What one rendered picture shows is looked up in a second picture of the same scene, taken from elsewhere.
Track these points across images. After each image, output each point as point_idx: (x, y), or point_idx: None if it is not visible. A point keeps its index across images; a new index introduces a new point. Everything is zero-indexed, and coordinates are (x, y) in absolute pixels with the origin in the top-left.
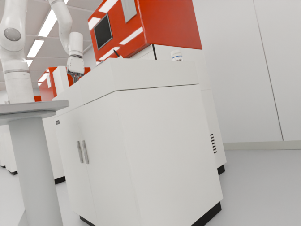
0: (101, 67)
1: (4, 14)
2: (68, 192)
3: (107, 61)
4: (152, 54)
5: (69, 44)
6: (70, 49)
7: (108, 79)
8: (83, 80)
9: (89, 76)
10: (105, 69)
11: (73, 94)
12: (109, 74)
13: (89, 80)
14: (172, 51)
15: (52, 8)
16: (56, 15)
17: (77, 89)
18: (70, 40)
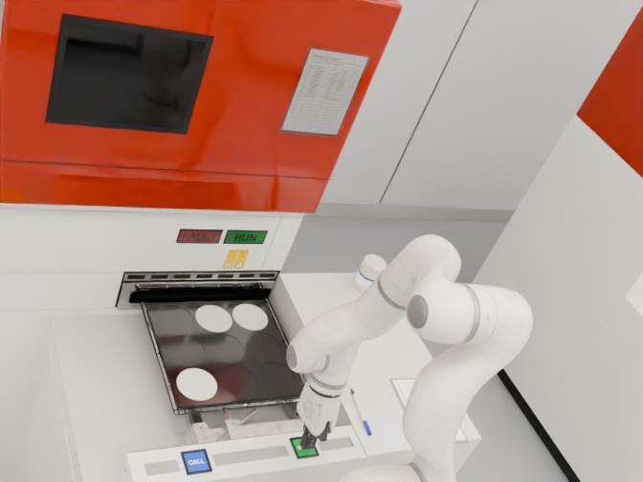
0: (454, 446)
1: (452, 459)
2: None
3: (476, 442)
4: (295, 226)
5: (344, 367)
6: (343, 382)
7: (456, 460)
8: (387, 458)
9: (411, 454)
10: (461, 449)
11: (315, 477)
12: (464, 455)
13: (406, 459)
14: (380, 271)
15: (401, 314)
16: (392, 325)
17: (346, 470)
18: (350, 358)
